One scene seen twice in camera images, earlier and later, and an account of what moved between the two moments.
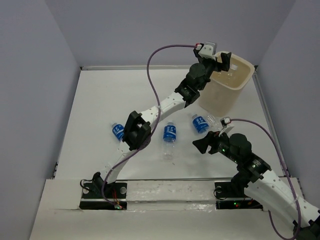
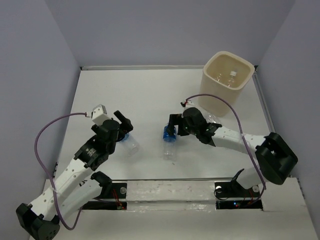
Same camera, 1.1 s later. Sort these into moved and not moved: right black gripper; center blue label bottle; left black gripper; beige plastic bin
Moved: right black gripper; left black gripper
Not moved: beige plastic bin; center blue label bottle
